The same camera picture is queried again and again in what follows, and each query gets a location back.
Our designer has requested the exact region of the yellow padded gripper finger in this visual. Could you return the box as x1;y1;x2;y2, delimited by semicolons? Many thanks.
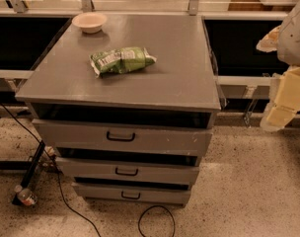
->
260;66;300;132

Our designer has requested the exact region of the plastic bottle on floor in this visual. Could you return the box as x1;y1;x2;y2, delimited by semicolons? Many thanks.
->
14;185;38;206

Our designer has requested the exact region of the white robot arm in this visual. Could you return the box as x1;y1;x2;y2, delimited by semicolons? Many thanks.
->
256;0;300;131

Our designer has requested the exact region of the wooden furniture top right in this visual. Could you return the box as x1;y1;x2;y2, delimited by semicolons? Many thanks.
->
228;0;292;11

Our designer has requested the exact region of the black floor cable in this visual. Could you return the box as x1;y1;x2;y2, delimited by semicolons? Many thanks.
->
0;102;176;237

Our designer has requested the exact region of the black metal leg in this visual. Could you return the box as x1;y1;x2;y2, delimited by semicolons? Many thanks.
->
12;141;44;205

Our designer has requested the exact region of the small yellow gripper finger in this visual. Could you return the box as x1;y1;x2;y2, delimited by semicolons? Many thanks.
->
256;26;280;52

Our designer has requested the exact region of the beige bowl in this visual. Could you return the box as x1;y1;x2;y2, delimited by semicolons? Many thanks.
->
72;12;108;34

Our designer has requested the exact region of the grey drawer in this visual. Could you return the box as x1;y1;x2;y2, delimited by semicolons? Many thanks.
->
56;157;199;186
72;183;191;206
33;118;212;156

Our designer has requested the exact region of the green chip bag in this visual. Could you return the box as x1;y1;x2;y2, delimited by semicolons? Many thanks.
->
90;46;157;77

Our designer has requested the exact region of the grey top drawer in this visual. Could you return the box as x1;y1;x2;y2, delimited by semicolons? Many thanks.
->
33;118;212;156

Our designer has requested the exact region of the grey drawer cabinet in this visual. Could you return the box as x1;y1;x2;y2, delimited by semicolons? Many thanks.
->
16;15;220;191

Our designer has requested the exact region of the grey bottom drawer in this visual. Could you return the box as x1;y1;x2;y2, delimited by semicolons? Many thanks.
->
72;183;191;206

